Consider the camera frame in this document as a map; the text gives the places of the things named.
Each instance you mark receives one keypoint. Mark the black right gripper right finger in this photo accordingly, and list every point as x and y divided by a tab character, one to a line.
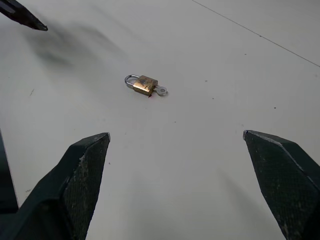
282	180

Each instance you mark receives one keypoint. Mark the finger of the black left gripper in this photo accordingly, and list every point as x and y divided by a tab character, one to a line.
21	13

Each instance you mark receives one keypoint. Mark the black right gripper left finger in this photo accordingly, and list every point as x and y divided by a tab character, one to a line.
57	190

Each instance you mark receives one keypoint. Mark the brass padlock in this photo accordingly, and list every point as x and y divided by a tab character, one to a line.
143	84

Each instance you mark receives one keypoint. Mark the small silver key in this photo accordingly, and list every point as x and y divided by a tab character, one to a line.
162	90

